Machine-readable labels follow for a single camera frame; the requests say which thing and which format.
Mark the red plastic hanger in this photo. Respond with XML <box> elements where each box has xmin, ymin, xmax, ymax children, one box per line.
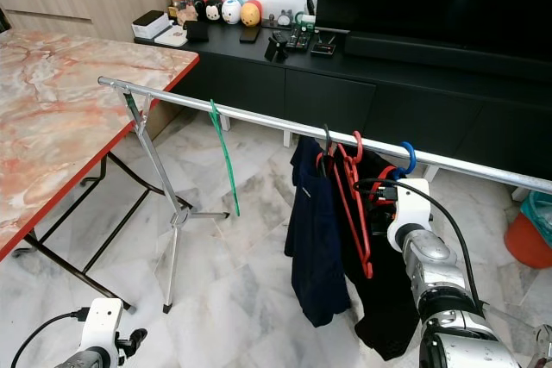
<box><xmin>369</xmin><ymin>164</ymin><xmax>400</xmax><ymax>208</ymax></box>
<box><xmin>317</xmin><ymin>131</ymin><xmax>376</xmax><ymax>281</ymax></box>

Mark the blue plastic hanger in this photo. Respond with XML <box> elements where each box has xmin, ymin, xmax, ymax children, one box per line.
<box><xmin>397</xmin><ymin>140</ymin><xmax>418</xmax><ymax>178</ymax></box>

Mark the black shirt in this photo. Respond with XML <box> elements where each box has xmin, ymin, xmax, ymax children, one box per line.
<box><xmin>336</xmin><ymin>148</ymin><xmax>423</xmax><ymax>362</ymax></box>

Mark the black hanger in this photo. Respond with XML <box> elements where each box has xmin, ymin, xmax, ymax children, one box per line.
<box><xmin>319</xmin><ymin>124</ymin><xmax>334</xmax><ymax>155</ymax></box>

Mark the green plastic hanger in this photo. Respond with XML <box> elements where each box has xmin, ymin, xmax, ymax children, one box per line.
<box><xmin>207</xmin><ymin>99</ymin><xmax>241</xmax><ymax>217</ymax></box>

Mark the navy blue shirt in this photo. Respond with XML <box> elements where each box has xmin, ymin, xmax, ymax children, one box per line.
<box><xmin>283</xmin><ymin>135</ymin><xmax>354</xmax><ymax>328</ymax></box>

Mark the black TV console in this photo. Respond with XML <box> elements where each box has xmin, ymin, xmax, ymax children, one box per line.
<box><xmin>135</xmin><ymin>25</ymin><xmax>552</xmax><ymax>181</ymax></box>

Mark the orange bin with green bag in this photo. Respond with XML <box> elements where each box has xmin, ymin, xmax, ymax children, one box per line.
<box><xmin>505</xmin><ymin>191</ymin><xmax>552</xmax><ymax>270</ymax></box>

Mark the metal clothes rack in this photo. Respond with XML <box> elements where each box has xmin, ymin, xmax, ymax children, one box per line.
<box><xmin>98</xmin><ymin>76</ymin><xmax>552</xmax><ymax>315</ymax></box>

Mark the black soundbar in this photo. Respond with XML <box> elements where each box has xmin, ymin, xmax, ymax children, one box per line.
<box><xmin>343</xmin><ymin>32</ymin><xmax>552</xmax><ymax>72</ymax></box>

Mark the small black box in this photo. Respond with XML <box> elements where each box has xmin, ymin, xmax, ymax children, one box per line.
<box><xmin>310</xmin><ymin>34</ymin><xmax>337</xmax><ymax>57</ymax></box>

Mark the black remote controls holder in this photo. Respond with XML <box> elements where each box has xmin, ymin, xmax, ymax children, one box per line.
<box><xmin>287</xmin><ymin>26</ymin><xmax>314</xmax><ymax>50</ymax></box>

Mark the black folded device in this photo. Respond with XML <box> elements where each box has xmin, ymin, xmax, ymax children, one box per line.
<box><xmin>264</xmin><ymin>32</ymin><xmax>290</xmax><ymax>63</ymax></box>

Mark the marble top folding table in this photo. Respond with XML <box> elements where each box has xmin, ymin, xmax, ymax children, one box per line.
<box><xmin>0</xmin><ymin>28</ymin><xmax>200</xmax><ymax>310</ymax></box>

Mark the white blue plush toy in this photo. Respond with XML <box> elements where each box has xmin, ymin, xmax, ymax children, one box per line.
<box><xmin>221</xmin><ymin>0</ymin><xmax>242</xmax><ymax>26</ymax></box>

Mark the black wallet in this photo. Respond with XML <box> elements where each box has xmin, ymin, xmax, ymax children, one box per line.
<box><xmin>185</xmin><ymin>21</ymin><xmax>210</xmax><ymax>43</ymax></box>

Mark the black white plush toy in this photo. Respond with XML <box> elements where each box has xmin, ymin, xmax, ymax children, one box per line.
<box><xmin>204</xmin><ymin>0</ymin><xmax>223</xmax><ymax>24</ymax></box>

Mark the white flat tray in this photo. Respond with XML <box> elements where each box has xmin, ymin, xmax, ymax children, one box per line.
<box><xmin>155</xmin><ymin>27</ymin><xmax>189</xmax><ymax>47</ymax></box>

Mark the jar with red lid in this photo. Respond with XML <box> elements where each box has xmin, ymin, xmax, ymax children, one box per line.
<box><xmin>171</xmin><ymin>0</ymin><xmax>196</xmax><ymax>26</ymax></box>

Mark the white box with black lid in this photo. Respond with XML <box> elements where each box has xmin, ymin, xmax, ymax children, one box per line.
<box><xmin>132</xmin><ymin>10</ymin><xmax>169</xmax><ymax>41</ymax></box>

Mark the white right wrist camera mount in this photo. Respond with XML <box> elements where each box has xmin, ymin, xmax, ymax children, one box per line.
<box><xmin>386</xmin><ymin>178</ymin><xmax>432</xmax><ymax>253</ymax></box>

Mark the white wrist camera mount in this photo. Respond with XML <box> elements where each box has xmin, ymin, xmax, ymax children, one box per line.
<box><xmin>80</xmin><ymin>298</ymin><xmax>123</xmax><ymax>360</ymax></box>
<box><xmin>386</xmin><ymin>178</ymin><xmax>432</xmax><ymax>253</ymax></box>

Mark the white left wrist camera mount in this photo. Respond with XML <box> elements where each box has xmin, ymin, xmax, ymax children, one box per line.
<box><xmin>80</xmin><ymin>298</ymin><xmax>123</xmax><ymax>360</ymax></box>

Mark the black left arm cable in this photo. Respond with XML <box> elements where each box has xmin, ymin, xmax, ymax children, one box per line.
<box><xmin>10</xmin><ymin>306</ymin><xmax>91</xmax><ymax>368</ymax></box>

